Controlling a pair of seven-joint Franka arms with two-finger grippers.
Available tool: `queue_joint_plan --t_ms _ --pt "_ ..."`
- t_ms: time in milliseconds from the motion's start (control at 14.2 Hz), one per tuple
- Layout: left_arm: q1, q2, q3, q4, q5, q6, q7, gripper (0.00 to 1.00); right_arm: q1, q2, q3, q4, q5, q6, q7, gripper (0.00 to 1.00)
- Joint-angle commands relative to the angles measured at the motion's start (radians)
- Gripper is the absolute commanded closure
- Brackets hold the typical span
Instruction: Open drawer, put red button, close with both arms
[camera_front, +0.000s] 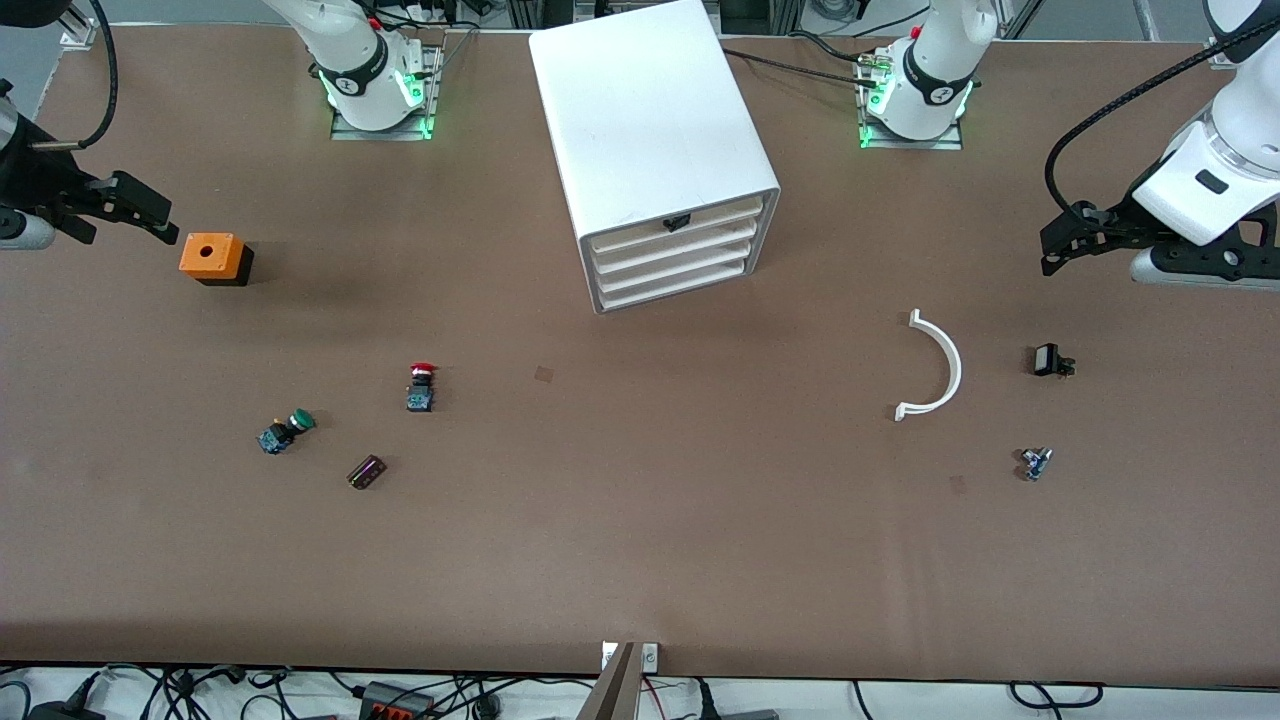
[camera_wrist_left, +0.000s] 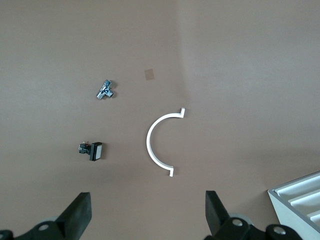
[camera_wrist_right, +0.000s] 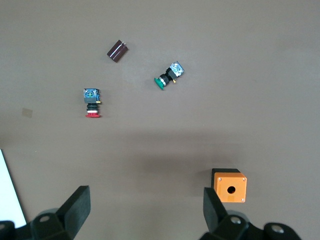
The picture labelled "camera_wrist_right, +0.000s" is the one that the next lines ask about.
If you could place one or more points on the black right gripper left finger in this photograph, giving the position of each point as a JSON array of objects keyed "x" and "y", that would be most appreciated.
[{"x": 72, "y": 212}]

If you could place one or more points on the white drawer cabinet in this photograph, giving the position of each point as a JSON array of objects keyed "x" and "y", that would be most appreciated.
[{"x": 8, "y": 195}]

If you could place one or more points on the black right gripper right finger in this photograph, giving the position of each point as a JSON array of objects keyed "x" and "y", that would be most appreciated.
[{"x": 215, "y": 215}]

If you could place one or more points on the green push button switch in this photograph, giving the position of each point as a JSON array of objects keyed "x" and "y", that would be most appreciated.
[{"x": 167, "y": 76}]

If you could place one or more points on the red push button switch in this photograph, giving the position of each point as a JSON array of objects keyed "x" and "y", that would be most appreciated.
[{"x": 92, "y": 102}]

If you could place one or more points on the dark red cylindrical capacitor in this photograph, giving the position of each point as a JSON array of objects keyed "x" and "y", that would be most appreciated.
[{"x": 117, "y": 51}]

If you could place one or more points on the orange button enclosure box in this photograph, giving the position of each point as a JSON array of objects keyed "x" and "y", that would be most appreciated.
[{"x": 231, "y": 190}]

